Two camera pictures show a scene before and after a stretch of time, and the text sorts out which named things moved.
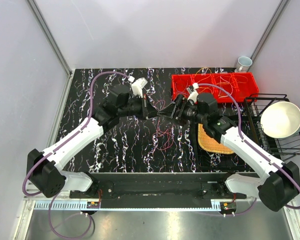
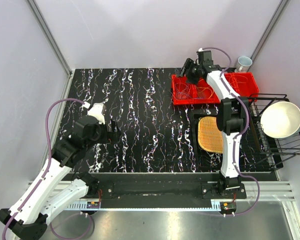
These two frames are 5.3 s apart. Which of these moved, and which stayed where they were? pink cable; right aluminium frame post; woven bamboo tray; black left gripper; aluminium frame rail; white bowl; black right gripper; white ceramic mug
Moved: pink cable; black left gripper; black right gripper
Stayed: white ceramic mug; white bowl; woven bamboo tray; right aluminium frame post; aluminium frame rail
